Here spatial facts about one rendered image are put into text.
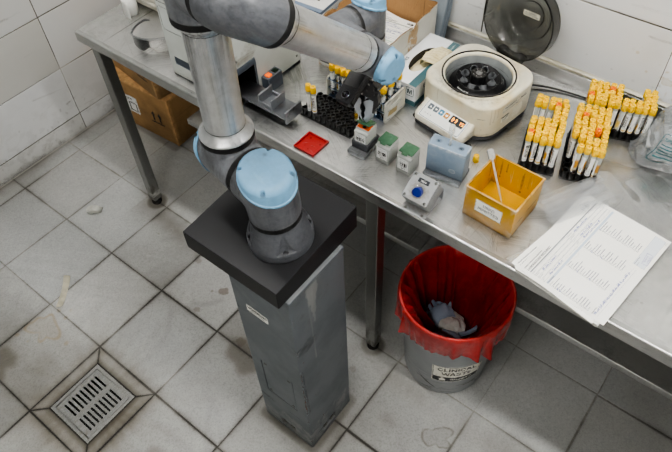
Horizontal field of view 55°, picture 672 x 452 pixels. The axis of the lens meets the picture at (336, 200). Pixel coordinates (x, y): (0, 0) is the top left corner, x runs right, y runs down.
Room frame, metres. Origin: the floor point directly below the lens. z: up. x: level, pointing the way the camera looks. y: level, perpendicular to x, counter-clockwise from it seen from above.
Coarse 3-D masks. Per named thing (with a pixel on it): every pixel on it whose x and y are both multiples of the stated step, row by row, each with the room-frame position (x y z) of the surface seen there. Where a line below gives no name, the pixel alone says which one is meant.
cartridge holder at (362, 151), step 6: (378, 138) 1.23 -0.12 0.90; (354, 144) 1.21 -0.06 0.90; (360, 144) 1.20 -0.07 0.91; (372, 144) 1.21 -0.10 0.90; (348, 150) 1.20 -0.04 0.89; (354, 150) 1.20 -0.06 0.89; (360, 150) 1.20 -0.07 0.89; (366, 150) 1.19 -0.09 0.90; (372, 150) 1.20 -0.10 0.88; (360, 156) 1.18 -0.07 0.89; (366, 156) 1.18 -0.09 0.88
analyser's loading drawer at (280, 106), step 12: (240, 84) 1.46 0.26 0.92; (252, 84) 1.46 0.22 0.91; (252, 96) 1.41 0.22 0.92; (264, 96) 1.39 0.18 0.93; (276, 96) 1.40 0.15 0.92; (264, 108) 1.36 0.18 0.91; (276, 108) 1.35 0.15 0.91; (288, 108) 1.35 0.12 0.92; (300, 108) 1.35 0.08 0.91; (288, 120) 1.31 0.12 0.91
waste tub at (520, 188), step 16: (496, 160) 1.07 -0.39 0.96; (480, 176) 1.02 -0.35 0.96; (512, 176) 1.04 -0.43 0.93; (528, 176) 1.01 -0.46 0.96; (480, 192) 0.96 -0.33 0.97; (496, 192) 1.03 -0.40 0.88; (512, 192) 1.03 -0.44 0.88; (528, 192) 1.00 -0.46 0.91; (464, 208) 0.98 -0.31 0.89; (480, 208) 0.95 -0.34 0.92; (496, 208) 0.92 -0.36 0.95; (512, 208) 0.98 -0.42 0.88; (528, 208) 0.95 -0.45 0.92; (496, 224) 0.92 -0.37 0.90; (512, 224) 0.89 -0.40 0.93
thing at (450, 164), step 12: (432, 144) 1.12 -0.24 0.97; (444, 144) 1.12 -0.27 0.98; (456, 144) 1.11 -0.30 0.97; (432, 156) 1.12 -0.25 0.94; (444, 156) 1.10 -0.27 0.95; (456, 156) 1.08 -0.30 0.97; (468, 156) 1.09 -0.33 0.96; (432, 168) 1.11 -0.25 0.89; (444, 168) 1.10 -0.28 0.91; (456, 168) 1.08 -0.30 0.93; (468, 168) 1.12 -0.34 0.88; (444, 180) 1.08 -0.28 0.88; (456, 180) 1.08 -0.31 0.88
